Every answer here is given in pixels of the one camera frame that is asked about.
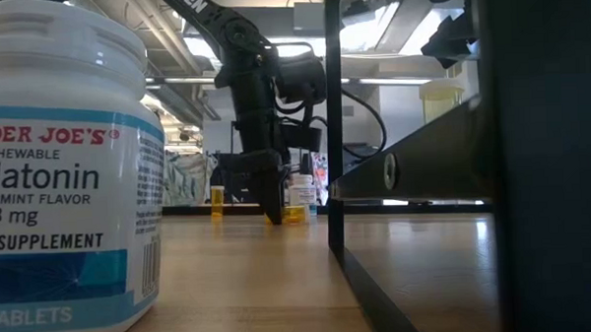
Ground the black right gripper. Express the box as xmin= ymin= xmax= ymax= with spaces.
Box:
xmin=420 ymin=9 xmax=482 ymax=70

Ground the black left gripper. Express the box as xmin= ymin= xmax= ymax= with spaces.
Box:
xmin=215 ymin=147 xmax=290 ymax=228

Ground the white bottle blue label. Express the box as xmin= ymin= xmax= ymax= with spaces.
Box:
xmin=286 ymin=173 xmax=319 ymax=218

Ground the orange pill vial white cap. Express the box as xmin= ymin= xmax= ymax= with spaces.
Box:
xmin=210 ymin=184 xmax=227 ymax=221

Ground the white Trader Joe's melatonin bottle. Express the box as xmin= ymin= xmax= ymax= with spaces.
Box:
xmin=0 ymin=0 xmax=172 ymax=332

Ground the floral patterned panel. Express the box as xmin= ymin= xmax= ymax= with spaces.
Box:
xmin=312 ymin=152 xmax=330 ymax=206

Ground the linear ceiling light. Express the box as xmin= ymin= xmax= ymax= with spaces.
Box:
xmin=144 ymin=67 xmax=431 ymax=97

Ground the marble patterned cloth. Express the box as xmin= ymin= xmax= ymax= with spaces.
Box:
xmin=162 ymin=151 xmax=219 ymax=207

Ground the black rig frame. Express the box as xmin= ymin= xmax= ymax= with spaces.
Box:
xmin=229 ymin=120 xmax=242 ymax=155

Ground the wooden shelf black frame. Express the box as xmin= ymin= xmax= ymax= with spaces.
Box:
xmin=318 ymin=0 xmax=591 ymax=332

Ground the silver ventilation duct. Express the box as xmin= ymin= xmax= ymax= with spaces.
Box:
xmin=147 ymin=80 xmax=211 ymax=128

